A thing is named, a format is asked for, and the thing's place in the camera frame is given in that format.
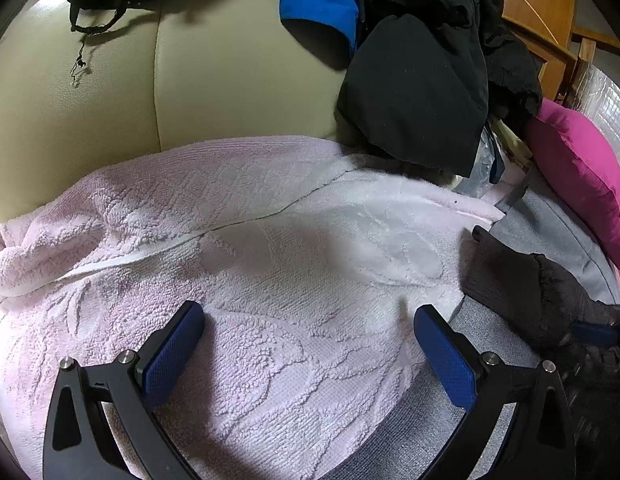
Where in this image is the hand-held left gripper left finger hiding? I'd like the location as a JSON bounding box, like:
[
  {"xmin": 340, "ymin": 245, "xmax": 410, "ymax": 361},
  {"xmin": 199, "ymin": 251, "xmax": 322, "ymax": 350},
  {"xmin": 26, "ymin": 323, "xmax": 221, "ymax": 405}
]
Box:
[{"xmin": 42, "ymin": 301, "xmax": 205, "ymax": 480}]

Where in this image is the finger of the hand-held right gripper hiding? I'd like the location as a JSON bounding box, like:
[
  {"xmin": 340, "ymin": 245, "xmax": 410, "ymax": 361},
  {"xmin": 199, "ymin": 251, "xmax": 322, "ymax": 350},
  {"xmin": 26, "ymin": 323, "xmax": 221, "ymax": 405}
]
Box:
[{"xmin": 571, "ymin": 321, "xmax": 619, "ymax": 349}]

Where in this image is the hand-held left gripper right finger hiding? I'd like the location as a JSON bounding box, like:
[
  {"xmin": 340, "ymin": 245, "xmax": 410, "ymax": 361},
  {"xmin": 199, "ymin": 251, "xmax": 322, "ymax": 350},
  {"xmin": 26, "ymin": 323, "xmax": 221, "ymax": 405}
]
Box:
[{"xmin": 414, "ymin": 304, "xmax": 576, "ymax": 480}]

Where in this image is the dark brown knit sweater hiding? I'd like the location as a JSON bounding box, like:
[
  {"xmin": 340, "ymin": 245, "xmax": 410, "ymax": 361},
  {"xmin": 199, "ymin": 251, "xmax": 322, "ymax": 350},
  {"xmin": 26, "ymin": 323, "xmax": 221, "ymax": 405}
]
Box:
[{"xmin": 462, "ymin": 225, "xmax": 620, "ymax": 480}]

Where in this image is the grey blanket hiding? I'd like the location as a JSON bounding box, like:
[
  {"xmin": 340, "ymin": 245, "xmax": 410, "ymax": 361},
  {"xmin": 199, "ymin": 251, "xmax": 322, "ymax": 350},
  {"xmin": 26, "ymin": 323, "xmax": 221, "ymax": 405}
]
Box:
[{"xmin": 330, "ymin": 180, "xmax": 620, "ymax": 480}]

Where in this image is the magenta cushion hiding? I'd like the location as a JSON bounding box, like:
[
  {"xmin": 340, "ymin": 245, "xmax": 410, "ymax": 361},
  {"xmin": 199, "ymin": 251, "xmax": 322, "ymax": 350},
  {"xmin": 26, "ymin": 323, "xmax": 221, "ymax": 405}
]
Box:
[{"xmin": 522, "ymin": 99, "xmax": 620, "ymax": 276}]

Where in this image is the clear plastic bag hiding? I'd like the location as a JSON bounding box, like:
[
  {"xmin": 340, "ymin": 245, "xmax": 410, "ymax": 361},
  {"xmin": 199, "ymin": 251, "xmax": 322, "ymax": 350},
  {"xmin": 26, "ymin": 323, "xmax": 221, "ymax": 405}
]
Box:
[{"xmin": 455, "ymin": 127, "xmax": 505, "ymax": 196}]

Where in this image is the silver insulation mat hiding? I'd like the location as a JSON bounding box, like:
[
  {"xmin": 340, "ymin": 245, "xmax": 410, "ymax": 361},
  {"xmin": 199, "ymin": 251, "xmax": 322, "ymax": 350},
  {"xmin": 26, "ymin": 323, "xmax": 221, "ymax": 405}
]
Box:
[{"xmin": 570, "ymin": 62, "xmax": 620, "ymax": 181}]

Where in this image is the cream leather sofa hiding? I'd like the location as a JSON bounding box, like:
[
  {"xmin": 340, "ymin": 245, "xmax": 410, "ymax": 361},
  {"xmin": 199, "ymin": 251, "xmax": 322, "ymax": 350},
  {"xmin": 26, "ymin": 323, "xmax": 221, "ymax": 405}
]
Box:
[{"xmin": 0, "ymin": 0, "xmax": 361, "ymax": 226}]

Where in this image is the black jacket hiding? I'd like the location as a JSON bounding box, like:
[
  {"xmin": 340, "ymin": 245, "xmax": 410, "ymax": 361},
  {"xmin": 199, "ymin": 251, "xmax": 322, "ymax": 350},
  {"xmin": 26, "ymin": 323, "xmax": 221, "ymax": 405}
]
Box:
[{"xmin": 337, "ymin": 0, "xmax": 545, "ymax": 176}]

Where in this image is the wooden cabinet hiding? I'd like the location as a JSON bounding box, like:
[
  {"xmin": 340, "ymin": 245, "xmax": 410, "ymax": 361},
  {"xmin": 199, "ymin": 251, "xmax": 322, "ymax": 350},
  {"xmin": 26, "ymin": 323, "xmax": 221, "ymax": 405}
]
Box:
[{"xmin": 497, "ymin": 0, "xmax": 620, "ymax": 106}]

